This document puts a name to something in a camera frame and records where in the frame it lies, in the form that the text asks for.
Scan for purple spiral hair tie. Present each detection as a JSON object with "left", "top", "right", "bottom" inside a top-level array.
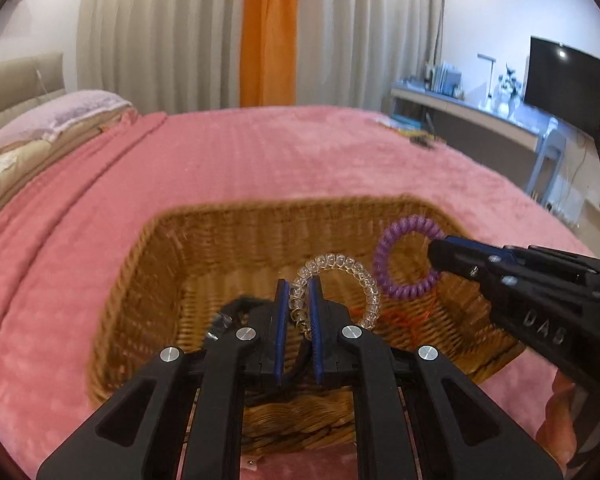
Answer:
[{"left": 371, "top": 213, "right": 448, "bottom": 302}]

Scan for red string bracelet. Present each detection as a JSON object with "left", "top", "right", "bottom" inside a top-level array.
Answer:
[{"left": 379, "top": 306, "right": 432, "bottom": 336}]

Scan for black hair tie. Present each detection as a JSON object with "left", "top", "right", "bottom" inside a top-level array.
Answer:
[{"left": 204, "top": 296, "right": 311, "bottom": 396}]

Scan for clear bead bracelet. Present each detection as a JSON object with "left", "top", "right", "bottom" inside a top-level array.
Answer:
[{"left": 287, "top": 252, "right": 383, "bottom": 340}]

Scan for right hand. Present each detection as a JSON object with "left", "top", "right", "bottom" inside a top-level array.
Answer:
[{"left": 535, "top": 372, "right": 577, "bottom": 474}]

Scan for brown wicker basket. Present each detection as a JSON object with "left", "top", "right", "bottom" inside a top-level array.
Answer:
[{"left": 88, "top": 194, "right": 529, "bottom": 456}]

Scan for white desk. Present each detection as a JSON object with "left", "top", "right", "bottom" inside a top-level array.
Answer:
[{"left": 390, "top": 81, "right": 543, "bottom": 162}]

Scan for light blue chair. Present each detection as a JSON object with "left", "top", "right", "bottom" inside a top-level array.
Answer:
[{"left": 526, "top": 117, "right": 567, "bottom": 206}]

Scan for items on bed corner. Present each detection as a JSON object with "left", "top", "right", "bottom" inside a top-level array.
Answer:
[{"left": 377, "top": 117, "right": 446, "bottom": 150}]

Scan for white desk lamp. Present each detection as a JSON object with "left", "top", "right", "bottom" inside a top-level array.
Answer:
[{"left": 477, "top": 53, "right": 496, "bottom": 110}]

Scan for white flower vase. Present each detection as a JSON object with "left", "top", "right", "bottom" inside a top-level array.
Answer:
[{"left": 493, "top": 66, "right": 522, "bottom": 118}]

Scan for black television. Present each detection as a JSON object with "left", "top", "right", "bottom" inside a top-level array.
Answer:
[{"left": 524, "top": 37, "right": 600, "bottom": 136}]

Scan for pink bed blanket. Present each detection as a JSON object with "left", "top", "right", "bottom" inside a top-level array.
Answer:
[{"left": 0, "top": 106, "right": 585, "bottom": 474}]

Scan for orange curtain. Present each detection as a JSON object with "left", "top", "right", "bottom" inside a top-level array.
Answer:
[{"left": 240, "top": 0, "right": 299, "bottom": 107}]

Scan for beige quilt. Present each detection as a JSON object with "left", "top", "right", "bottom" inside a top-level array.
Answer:
[{"left": 0, "top": 107, "right": 138, "bottom": 211}]

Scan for lilac pillow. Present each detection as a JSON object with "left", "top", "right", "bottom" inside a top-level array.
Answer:
[{"left": 0, "top": 90, "right": 132, "bottom": 151}]

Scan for beige curtains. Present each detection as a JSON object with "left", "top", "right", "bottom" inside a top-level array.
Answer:
[{"left": 76, "top": 0, "right": 443, "bottom": 113}]

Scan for beige headboard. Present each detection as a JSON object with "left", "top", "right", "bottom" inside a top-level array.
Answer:
[{"left": 0, "top": 52, "right": 66, "bottom": 129}]

